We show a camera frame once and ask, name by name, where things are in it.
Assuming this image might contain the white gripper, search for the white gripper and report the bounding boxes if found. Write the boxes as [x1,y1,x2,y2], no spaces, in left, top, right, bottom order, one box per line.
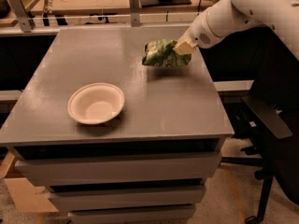
[172,0,247,56]

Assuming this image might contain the green jalapeno chip bag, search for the green jalapeno chip bag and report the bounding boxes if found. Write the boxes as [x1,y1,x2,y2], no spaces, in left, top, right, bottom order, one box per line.
[142,39,192,67]

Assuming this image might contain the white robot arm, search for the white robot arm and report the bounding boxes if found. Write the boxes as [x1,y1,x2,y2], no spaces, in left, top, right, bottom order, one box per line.
[174,0,299,59]

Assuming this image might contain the white paper bowl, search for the white paper bowl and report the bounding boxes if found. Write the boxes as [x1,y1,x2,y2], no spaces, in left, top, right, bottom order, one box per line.
[67,83,125,125]

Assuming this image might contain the black office chair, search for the black office chair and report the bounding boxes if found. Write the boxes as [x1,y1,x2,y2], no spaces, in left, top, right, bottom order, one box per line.
[221,30,299,224]

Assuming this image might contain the grey drawer cabinet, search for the grey drawer cabinet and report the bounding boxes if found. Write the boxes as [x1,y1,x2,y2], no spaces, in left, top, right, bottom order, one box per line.
[0,27,233,224]

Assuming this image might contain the wooden board on floor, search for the wooden board on floor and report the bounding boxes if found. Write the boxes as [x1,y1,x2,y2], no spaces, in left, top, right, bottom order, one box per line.
[0,152,62,224]

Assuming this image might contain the metal bracket middle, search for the metal bracket middle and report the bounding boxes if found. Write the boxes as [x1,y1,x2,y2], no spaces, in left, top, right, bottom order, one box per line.
[129,0,140,27]

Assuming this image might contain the metal bracket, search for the metal bracket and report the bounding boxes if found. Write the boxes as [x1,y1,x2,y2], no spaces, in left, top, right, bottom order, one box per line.
[8,0,34,33]
[129,0,140,27]

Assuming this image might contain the metal bracket left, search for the metal bracket left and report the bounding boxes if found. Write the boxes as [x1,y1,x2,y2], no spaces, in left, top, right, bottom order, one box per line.
[8,0,34,33]

